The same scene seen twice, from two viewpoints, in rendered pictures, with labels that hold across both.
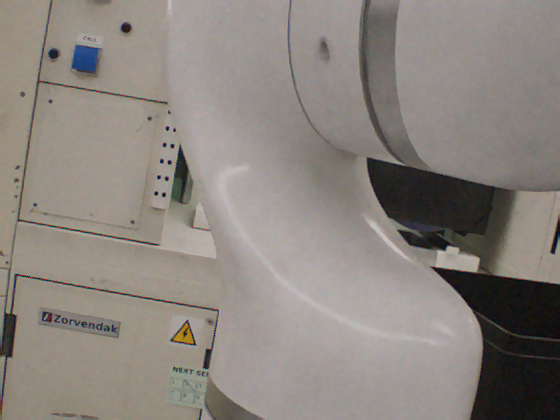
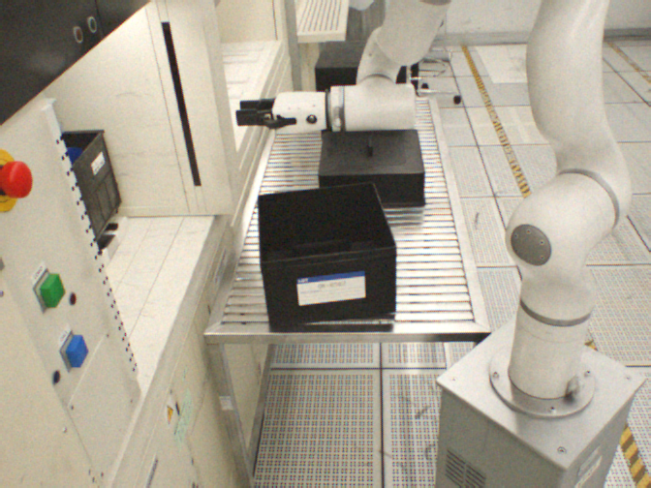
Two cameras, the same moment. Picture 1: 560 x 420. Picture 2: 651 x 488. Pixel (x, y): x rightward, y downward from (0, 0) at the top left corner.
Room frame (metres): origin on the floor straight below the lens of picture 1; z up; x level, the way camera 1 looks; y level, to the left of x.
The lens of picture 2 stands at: (0.56, 0.80, 1.64)
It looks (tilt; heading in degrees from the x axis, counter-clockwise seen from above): 35 degrees down; 281
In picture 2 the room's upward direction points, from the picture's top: 4 degrees counter-clockwise
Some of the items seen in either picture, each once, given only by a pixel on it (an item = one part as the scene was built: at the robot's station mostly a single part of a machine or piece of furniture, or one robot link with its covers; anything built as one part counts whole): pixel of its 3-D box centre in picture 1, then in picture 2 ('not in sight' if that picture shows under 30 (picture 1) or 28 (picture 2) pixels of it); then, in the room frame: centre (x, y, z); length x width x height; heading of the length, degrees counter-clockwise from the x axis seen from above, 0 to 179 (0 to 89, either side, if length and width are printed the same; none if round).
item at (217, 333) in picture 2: not in sight; (356, 283); (0.77, -0.79, 0.38); 1.30 x 0.60 x 0.76; 95
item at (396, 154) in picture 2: not in sight; (370, 161); (0.71, -0.79, 0.83); 0.29 x 0.29 x 0.13; 6
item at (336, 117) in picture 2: not in sight; (336, 109); (0.72, -0.29, 1.19); 0.09 x 0.03 x 0.08; 96
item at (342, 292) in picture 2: (535, 381); (324, 251); (0.77, -0.31, 0.85); 0.28 x 0.28 x 0.17; 15
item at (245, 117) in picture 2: not in sight; (252, 119); (0.88, -0.24, 1.19); 0.07 x 0.03 x 0.03; 6
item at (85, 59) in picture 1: (85, 59); (74, 350); (0.99, 0.29, 1.10); 0.03 x 0.02 x 0.03; 95
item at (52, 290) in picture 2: not in sight; (49, 290); (0.99, 0.29, 1.20); 0.03 x 0.02 x 0.03; 95
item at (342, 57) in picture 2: not in sight; (363, 89); (0.77, -1.20, 0.89); 0.29 x 0.29 x 0.25; 1
